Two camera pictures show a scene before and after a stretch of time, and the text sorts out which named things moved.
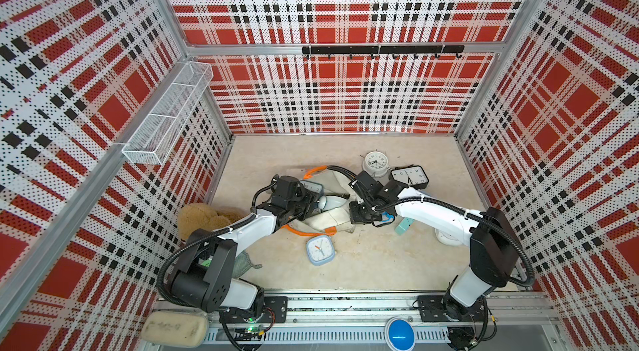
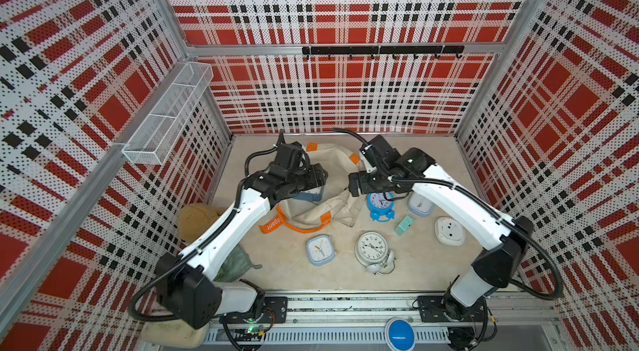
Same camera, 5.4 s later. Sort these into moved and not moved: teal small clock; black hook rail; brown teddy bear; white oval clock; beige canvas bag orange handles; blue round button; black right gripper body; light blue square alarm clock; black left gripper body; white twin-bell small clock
Moved: beige canvas bag orange handles; white twin-bell small clock; black right gripper body; black left gripper body
Not moved: white oval clock; light blue square alarm clock; teal small clock; blue round button; brown teddy bear; black hook rail
